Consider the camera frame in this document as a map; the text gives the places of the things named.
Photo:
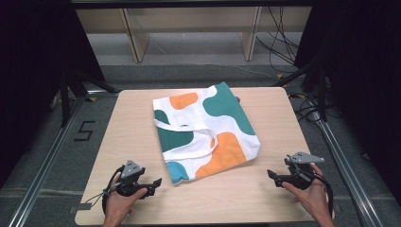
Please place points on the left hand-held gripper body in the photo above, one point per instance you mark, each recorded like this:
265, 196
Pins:
130, 176

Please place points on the white orange green tote bag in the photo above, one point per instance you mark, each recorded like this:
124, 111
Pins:
220, 126

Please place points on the light wooden bench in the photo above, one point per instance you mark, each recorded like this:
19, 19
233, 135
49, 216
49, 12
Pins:
189, 19

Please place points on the metal floor rail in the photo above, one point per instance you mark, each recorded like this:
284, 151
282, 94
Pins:
343, 164
47, 164

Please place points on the person's right hand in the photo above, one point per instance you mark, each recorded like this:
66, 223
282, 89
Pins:
312, 195

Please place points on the grey tape strip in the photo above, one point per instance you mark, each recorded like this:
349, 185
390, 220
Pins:
84, 206

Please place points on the black curtain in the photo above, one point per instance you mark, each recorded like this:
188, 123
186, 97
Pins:
365, 78
31, 78

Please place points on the black metal stand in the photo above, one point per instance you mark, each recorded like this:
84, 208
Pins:
321, 91
65, 101

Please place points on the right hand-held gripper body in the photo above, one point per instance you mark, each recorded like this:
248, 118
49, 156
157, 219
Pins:
299, 178

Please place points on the person's left hand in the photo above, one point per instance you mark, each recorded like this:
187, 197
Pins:
118, 205

